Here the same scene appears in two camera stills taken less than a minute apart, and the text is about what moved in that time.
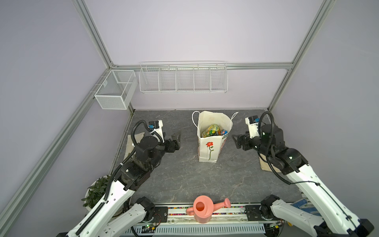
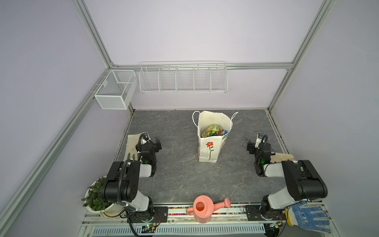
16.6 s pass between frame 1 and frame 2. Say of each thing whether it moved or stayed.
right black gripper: moved
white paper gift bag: stayed
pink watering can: stayed
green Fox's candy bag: stayed
